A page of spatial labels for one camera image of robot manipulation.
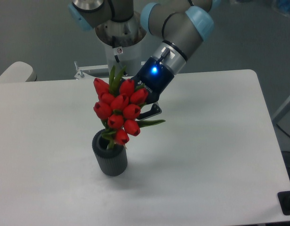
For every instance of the red tulip bouquet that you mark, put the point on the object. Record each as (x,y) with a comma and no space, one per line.
(119,106)

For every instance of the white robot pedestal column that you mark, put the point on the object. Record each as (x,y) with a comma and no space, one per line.
(122,42)

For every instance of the black device at table edge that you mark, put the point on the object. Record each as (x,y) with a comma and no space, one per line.
(284,200)

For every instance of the dark grey ribbed vase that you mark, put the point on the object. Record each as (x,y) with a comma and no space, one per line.
(112,162)

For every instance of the white furniture leg right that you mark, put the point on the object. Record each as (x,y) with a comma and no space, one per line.
(283,109)

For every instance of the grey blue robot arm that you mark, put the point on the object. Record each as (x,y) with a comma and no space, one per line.
(151,46)

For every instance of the white chair armrest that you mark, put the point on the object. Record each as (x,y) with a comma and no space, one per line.
(18,72)

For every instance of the blue object top right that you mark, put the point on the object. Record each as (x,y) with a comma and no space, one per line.
(283,6)

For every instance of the white metal base frame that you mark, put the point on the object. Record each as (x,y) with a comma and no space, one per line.
(100,71)

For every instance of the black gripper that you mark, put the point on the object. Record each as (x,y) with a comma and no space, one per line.
(156,78)

